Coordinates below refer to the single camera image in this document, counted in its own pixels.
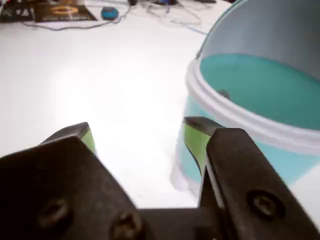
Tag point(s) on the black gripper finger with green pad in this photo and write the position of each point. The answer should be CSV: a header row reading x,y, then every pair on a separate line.
x,y
240,165
57,180

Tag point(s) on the teal whale-shaped bin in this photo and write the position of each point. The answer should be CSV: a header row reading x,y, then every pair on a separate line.
x,y
262,82

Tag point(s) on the blue round gadget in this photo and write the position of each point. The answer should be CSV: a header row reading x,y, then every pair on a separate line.
x,y
108,13

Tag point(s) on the black printed box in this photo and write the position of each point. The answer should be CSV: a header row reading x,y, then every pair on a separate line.
x,y
62,15

